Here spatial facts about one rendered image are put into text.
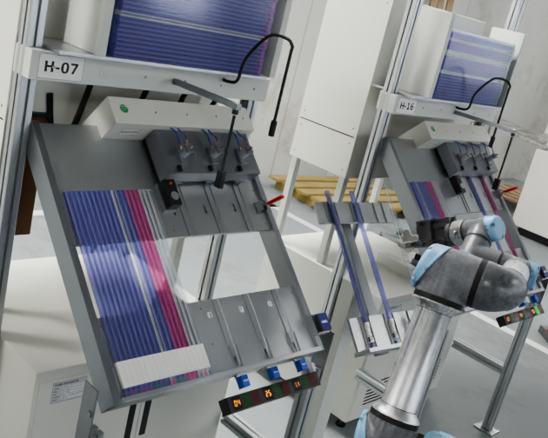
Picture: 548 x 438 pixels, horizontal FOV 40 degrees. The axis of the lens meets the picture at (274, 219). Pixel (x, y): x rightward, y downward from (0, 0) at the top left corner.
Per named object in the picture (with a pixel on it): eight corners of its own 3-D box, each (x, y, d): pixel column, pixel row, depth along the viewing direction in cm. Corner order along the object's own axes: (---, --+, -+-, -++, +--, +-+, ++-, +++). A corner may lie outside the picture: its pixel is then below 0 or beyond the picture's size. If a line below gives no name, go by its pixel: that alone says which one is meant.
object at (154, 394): (305, 357, 213) (322, 349, 208) (109, 411, 165) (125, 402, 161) (304, 354, 213) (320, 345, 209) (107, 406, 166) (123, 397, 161)
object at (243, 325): (310, 350, 211) (317, 347, 209) (112, 402, 164) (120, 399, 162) (286, 288, 217) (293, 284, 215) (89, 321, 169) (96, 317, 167)
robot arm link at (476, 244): (493, 272, 201) (505, 242, 207) (453, 257, 205) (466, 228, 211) (489, 288, 207) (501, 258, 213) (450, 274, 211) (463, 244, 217)
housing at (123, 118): (226, 153, 232) (255, 130, 223) (90, 150, 196) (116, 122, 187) (218, 130, 234) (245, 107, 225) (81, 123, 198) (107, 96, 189)
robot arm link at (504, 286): (535, 281, 161) (544, 256, 206) (485, 263, 164) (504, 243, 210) (517, 330, 163) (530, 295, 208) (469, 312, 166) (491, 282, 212)
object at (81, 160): (260, 235, 223) (271, 228, 220) (63, 254, 175) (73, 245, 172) (224, 140, 232) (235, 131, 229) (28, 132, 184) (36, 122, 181)
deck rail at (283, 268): (310, 356, 214) (324, 349, 210) (305, 357, 213) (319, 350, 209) (229, 141, 233) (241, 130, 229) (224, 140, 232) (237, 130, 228)
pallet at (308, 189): (356, 186, 752) (358, 175, 749) (428, 219, 692) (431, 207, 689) (263, 187, 661) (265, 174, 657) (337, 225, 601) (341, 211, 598)
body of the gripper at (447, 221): (429, 221, 234) (460, 216, 225) (431, 248, 233) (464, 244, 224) (413, 222, 229) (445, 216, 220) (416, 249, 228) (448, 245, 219)
